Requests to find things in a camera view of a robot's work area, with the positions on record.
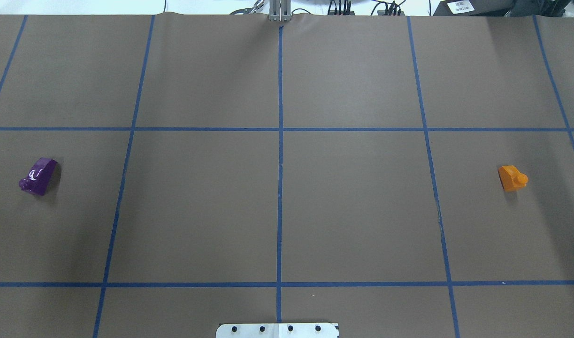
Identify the orange trapezoid block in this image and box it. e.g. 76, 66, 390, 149
497, 165, 529, 192

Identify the aluminium frame post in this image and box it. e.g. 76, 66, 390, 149
268, 0, 292, 22

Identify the purple trapezoid block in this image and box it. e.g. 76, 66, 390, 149
18, 157, 58, 196

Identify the white pedestal base plate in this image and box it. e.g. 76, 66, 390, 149
215, 323, 340, 338

